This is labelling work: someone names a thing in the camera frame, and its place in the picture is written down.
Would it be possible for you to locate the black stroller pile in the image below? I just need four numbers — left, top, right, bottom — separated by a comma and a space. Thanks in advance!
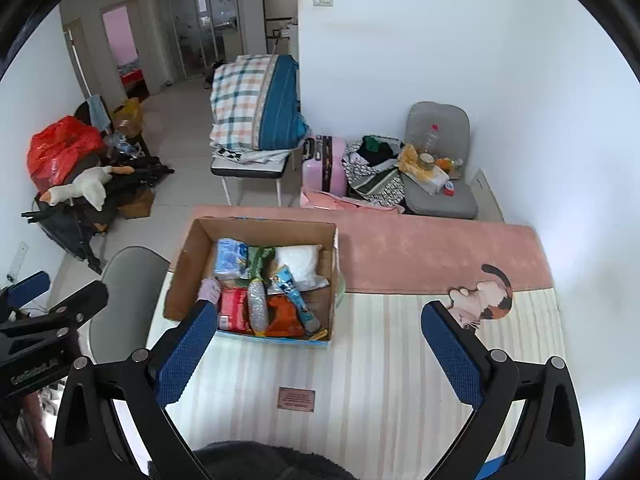
22, 154, 175, 274

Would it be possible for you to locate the plaid folded quilt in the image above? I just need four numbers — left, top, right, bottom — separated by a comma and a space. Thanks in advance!
209, 54, 308, 153

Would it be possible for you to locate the yellow-ended clear snack bag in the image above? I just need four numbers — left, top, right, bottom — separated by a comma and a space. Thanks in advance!
247, 278, 269, 337

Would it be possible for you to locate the pink cat pattern rug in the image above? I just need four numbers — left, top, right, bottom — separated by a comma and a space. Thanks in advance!
146, 204, 569, 470

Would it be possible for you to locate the orange snack bag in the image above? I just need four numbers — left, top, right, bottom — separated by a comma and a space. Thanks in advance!
265, 295, 305, 338

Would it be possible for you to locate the pink suitcase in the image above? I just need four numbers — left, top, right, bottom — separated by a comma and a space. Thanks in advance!
302, 136, 347, 196

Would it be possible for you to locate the black white patterned bag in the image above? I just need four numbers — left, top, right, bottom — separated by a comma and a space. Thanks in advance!
342, 136, 405, 207

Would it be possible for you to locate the white pillow pack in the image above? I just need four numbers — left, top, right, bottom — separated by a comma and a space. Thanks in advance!
274, 245, 330, 292

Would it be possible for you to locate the white goose plush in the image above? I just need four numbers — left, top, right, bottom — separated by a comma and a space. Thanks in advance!
39, 166, 134, 211

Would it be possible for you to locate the yellow snack bag on chair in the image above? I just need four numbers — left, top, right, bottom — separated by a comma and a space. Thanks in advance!
398, 144, 449, 185

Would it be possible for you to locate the cardboard box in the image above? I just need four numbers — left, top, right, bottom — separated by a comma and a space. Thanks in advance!
163, 216, 341, 348

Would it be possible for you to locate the blue long snack pack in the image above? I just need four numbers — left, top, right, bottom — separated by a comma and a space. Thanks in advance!
271, 266, 321, 334

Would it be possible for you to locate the light blue tissue pack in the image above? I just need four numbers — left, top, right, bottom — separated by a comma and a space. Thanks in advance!
214, 237, 248, 278

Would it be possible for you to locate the clear plastic bottle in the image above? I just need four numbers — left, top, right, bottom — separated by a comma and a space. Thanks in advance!
423, 124, 439, 156

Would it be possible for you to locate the rug label tag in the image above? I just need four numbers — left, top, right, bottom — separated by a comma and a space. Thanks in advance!
277, 387, 316, 413

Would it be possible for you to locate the red floral snack bag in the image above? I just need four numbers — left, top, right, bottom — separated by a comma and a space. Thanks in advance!
218, 287, 252, 334

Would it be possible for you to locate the red plastic bag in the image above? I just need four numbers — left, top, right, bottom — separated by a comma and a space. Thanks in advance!
26, 115, 106, 193

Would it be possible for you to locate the grey floor chair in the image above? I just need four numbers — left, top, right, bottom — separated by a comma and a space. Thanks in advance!
400, 101, 477, 220

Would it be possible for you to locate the grey round chair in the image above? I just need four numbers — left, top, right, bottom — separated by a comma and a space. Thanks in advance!
88, 246, 169, 364

